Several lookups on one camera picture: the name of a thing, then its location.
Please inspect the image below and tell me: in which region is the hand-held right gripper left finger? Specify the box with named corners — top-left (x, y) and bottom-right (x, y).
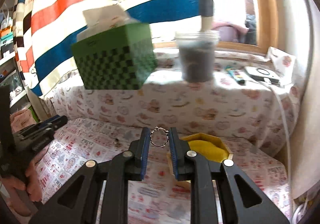
top-left (29, 127), bottom-right (150, 224)

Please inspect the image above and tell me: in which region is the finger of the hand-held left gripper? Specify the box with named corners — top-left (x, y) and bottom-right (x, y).
top-left (37, 115), bottom-right (68, 130)

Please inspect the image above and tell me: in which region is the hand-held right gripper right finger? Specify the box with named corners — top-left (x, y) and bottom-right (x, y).
top-left (169, 127), bottom-right (292, 224)

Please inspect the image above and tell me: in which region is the silver ring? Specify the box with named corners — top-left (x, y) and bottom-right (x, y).
top-left (149, 126), bottom-right (168, 147)

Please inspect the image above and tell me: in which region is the yellow hexagonal jewelry box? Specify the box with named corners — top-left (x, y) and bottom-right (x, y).
top-left (167, 133), bottom-right (233, 188)

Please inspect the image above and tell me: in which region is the person's left hand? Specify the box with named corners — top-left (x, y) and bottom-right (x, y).
top-left (0, 154), bottom-right (43, 217)

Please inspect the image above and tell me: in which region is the patchwork printed mat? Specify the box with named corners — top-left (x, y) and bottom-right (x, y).
top-left (35, 116), bottom-right (292, 224)

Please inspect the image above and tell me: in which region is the floral printed tablecloth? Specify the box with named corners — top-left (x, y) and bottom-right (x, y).
top-left (44, 48), bottom-right (300, 149)

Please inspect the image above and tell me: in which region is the storage shelf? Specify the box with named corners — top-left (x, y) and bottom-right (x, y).
top-left (0, 9), bottom-right (33, 114)

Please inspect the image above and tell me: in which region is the green checkered tissue box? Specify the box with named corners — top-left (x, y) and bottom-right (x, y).
top-left (71, 5), bottom-right (158, 90)

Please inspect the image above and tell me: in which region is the clear plastic cup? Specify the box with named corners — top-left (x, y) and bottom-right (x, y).
top-left (174, 30), bottom-right (220, 83)

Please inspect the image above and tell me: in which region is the remote control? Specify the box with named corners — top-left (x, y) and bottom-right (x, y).
top-left (225, 65), bottom-right (247, 85)

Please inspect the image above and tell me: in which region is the striped blanket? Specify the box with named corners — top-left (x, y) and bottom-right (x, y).
top-left (14, 0), bottom-right (215, 97)

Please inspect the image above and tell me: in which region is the white round device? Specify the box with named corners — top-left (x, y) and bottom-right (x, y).
top-left (244, 66), bottom-right (281, 85)

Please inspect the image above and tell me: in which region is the white printed bag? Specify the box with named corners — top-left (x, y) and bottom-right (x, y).
top-left (265, 47), bottom-right (298, 87)

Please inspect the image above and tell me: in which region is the white cable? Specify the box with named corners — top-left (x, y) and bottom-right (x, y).
top-left (262, 78), bottom-right (293, 204)

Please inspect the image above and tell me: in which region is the wooden mirror frame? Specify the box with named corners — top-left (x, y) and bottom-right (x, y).
top-left (154, 0), bottom-right (279, 55)

